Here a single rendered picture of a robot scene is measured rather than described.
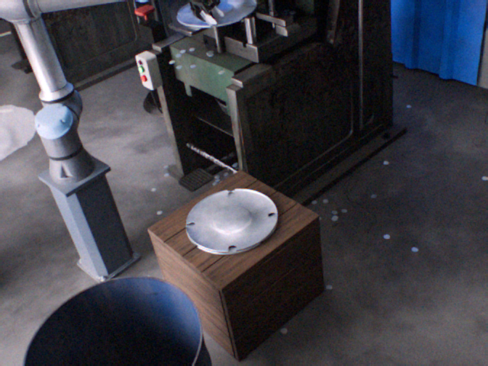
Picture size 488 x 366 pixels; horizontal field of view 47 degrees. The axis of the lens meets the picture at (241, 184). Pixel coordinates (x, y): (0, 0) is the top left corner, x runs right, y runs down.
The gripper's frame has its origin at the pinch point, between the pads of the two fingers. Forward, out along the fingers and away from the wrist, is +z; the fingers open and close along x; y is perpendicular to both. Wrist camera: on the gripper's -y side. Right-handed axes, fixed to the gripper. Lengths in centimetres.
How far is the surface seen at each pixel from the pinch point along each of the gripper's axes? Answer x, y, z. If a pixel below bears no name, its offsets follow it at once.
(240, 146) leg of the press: -25.0, 13.6, 33.3
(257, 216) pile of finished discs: -45, 43, 27
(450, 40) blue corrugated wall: 95, 16, 106
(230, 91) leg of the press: -15.5, 13.5, 12.9
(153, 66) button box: -17.0, -30.8, 14.9
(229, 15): 7.5, -2.0, 4.9
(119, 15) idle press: 27, -161, 66
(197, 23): -2.0, -7.2, 0.5
